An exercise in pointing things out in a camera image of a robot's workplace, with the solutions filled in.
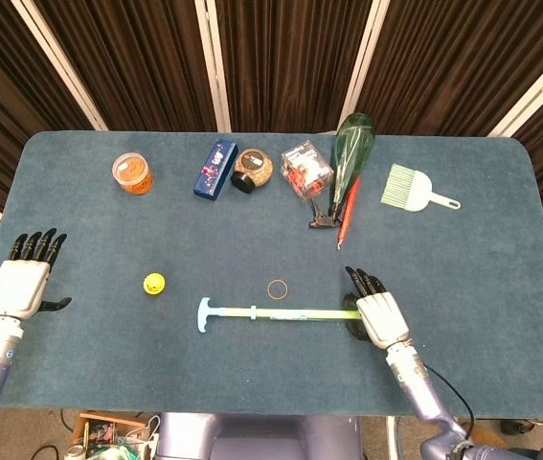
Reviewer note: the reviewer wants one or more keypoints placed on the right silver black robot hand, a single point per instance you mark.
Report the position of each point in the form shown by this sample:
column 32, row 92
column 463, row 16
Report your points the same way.
column 383, row 318

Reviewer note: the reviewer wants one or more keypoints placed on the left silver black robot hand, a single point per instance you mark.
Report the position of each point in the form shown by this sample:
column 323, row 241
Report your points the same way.
column 17, row 287

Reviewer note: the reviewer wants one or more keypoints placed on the clear yellow-green plastic pump tube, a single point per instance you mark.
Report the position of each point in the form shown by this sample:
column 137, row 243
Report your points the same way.
column 295, row 315

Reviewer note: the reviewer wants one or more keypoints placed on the right lavender robot arm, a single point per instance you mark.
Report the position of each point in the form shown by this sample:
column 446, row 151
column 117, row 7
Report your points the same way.
column 414, row 383

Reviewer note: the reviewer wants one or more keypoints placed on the red pen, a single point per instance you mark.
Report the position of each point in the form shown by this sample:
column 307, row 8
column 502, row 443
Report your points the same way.
column 349, row 211

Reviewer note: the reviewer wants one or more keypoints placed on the tan rubber band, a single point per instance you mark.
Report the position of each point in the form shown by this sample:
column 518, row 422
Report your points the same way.
column 267, row 289

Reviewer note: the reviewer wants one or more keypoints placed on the white table leg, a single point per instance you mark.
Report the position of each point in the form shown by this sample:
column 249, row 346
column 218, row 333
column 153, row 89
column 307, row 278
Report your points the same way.
column 392, row 438

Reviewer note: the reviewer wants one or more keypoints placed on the green white silicone brush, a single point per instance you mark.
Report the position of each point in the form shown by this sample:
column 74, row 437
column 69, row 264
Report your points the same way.
column 414, row 191

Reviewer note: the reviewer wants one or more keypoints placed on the blue felt table cover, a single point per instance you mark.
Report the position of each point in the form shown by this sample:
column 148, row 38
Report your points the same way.
column 252, row 364

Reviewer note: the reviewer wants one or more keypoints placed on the clear jar of orange snacks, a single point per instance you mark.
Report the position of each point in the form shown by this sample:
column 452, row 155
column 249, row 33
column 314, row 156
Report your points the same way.
column 132, row 175

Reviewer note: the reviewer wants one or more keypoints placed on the cardboard box of clutter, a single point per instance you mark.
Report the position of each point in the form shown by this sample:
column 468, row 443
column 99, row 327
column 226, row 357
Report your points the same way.
column 103, row 431

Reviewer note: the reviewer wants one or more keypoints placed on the clear cube box red puzzle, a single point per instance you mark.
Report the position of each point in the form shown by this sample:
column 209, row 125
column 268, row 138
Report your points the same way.
column 307, row 167

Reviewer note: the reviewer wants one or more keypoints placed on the green spray bottle black trigger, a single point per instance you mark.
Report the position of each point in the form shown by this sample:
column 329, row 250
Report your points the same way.
column 352, row 148

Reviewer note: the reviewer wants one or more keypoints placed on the lavender robot torso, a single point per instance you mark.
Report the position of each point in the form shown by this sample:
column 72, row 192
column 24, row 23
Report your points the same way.
column 256, row 436

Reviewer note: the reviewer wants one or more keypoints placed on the round glass jar black lid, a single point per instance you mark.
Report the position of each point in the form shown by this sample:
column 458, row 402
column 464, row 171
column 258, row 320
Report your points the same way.
column 254, row 165

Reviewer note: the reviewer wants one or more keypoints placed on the dark blue rectangular box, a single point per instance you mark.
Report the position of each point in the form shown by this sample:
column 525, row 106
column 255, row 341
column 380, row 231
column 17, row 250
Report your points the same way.
column 213, row 170

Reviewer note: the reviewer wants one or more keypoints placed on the brown folding screen white frames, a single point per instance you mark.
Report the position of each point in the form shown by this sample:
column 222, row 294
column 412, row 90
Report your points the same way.
column 290, row 57

